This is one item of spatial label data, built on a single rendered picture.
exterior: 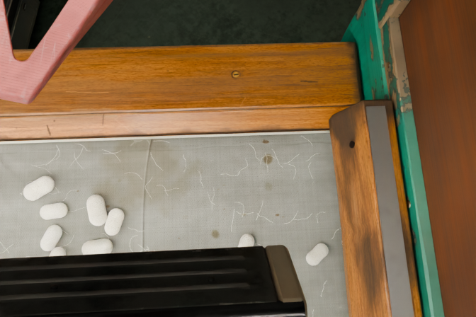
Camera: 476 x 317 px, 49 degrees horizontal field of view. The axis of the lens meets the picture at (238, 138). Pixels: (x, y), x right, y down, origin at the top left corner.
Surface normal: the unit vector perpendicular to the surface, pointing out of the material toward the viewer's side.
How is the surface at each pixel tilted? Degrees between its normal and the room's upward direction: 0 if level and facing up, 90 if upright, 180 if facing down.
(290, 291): 58
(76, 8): 29
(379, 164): 0
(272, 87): 0
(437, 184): 90
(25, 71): 22
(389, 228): 0
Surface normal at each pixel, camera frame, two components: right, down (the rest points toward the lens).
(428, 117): -1.00, 0.04
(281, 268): -0.01, -0.96
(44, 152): 0.05, -0.28
